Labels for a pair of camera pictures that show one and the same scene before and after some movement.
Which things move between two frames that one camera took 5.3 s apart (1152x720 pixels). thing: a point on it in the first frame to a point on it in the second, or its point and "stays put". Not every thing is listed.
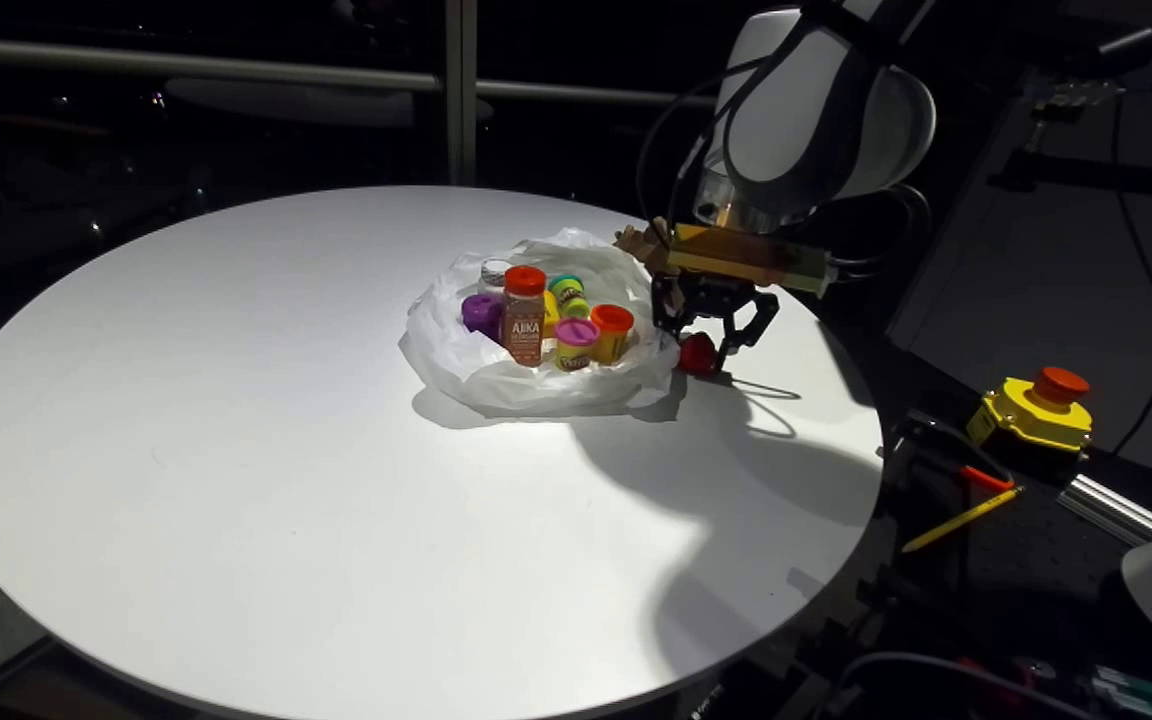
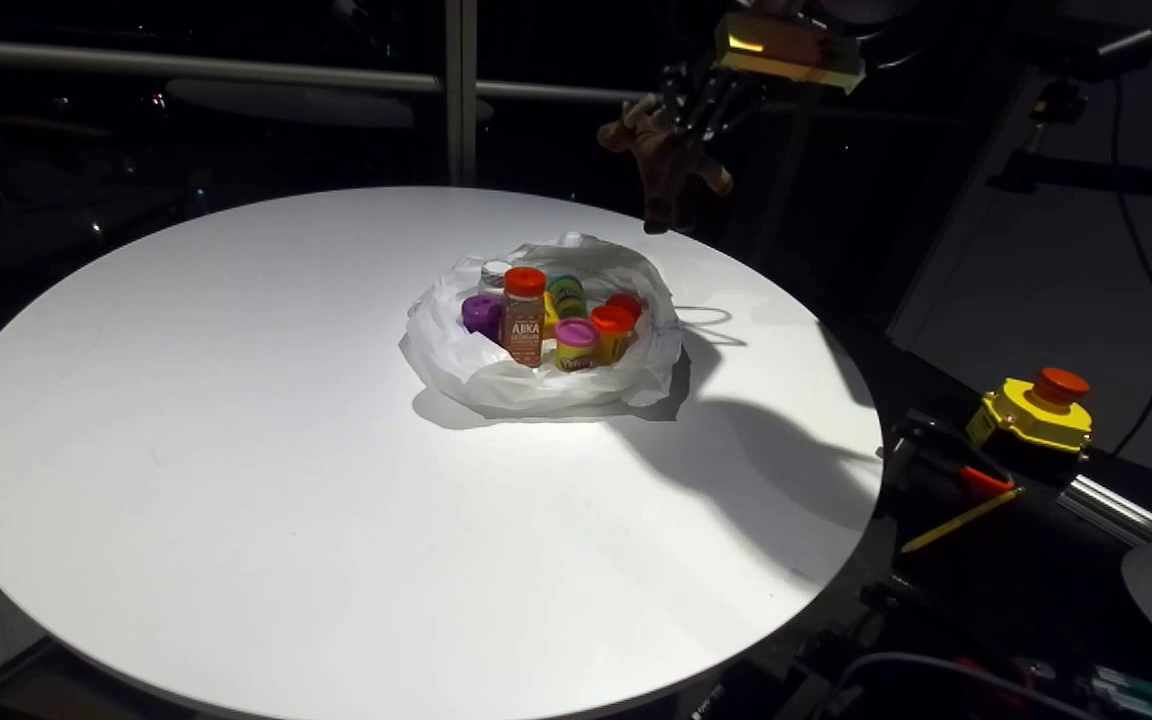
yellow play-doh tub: (550, 308) stays put
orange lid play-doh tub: (612, 328) stays put
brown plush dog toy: (651, 240) to (667, 162)
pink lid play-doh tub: (575, 343) stays put
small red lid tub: (696, 352) to (627, 304)
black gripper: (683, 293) to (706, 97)
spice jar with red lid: (527, 304) stays put
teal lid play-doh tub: (568, 293) stays put
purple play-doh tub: (485, 315) stays put
